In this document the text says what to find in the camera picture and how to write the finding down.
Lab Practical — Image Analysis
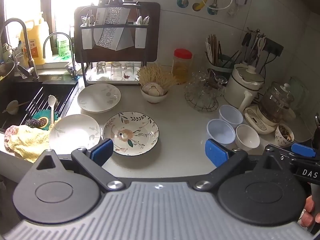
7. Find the white ceramic bowl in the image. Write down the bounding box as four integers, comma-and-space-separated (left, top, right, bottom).
235, 124, 260, 151

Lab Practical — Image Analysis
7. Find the translucent plastic bowl front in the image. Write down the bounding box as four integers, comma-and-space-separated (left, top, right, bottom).
206, 119, 235, 145

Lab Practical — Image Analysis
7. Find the translucent plastic bowl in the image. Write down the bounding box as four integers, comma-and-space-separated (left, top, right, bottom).
219, 105, 244, 128
206, 119, 235, 145

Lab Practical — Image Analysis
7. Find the translucent plastic bowl back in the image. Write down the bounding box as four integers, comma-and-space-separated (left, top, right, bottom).
219, 105, 244, 128

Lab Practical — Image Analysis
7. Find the floral patterned deep plate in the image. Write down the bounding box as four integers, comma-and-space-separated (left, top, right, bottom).
103, 111, 159, 157

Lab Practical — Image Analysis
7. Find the black kitchen sink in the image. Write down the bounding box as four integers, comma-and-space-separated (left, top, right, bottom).
1, 77, 79, 132

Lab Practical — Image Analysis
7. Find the tall dark kitchen faucet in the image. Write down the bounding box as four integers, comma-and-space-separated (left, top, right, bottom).
1, 18, 39, 81

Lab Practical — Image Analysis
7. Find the person's right hand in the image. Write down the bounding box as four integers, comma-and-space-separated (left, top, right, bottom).
300, 196, 315, 228

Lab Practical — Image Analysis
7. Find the speckled bowl with tea leaves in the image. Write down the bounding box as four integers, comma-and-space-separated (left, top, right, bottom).
274, 124, 295, 148

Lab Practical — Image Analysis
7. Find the white leaf plate back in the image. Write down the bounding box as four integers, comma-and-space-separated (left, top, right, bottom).
77, 83, 121, 113

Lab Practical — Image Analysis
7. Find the teal flower sponge holder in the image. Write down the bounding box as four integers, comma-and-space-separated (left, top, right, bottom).
29, 109, 52, 131

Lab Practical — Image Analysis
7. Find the yellow dish cloth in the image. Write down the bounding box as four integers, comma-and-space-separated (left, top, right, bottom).
4, 125, 53, 163

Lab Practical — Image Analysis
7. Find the glass kettle on white base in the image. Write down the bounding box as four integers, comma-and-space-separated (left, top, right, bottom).
244, 82, 294, 135

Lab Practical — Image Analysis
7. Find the white rice spoon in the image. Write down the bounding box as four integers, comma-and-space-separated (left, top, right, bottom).
48, 95, 56, 125

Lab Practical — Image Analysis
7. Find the white electric cooking pot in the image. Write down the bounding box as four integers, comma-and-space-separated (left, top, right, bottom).
224, 63, 265, 113

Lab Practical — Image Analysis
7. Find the small chrome faucet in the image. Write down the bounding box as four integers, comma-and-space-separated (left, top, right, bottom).
42, 31, 80, 80

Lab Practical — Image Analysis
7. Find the white bowl with garlic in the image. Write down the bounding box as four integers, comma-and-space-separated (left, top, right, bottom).
141, 82, 168, 104

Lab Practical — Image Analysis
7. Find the green chopstick utensil holder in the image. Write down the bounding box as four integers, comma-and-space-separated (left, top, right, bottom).
205, 34, 240, 80

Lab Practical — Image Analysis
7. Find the wooden ladle in sink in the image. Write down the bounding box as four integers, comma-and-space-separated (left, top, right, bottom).
2, 100, 29, 115

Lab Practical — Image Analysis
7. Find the bundle of dry noodles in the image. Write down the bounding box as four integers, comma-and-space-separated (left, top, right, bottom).
137, 63, 178, 92

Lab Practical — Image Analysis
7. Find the red lid pickle jar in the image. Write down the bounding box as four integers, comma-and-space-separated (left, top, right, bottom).
171, 48, 193, 84

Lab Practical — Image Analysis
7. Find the black knife and dish rack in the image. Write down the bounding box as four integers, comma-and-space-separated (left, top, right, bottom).
74, 2, 161, 86

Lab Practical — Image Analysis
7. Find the green dish soap bottle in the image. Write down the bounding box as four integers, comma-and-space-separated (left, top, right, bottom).
56, 34, 71, 60

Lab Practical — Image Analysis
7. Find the steel mixing bowl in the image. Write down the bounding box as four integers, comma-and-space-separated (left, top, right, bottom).
0, 61, 16, 80

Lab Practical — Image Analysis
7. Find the yellow detergent jug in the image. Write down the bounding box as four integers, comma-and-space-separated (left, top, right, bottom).
25, 12, 49, 66

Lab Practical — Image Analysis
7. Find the wire rack with glass cups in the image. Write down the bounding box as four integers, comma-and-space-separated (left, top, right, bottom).
184, 69, 228, 112

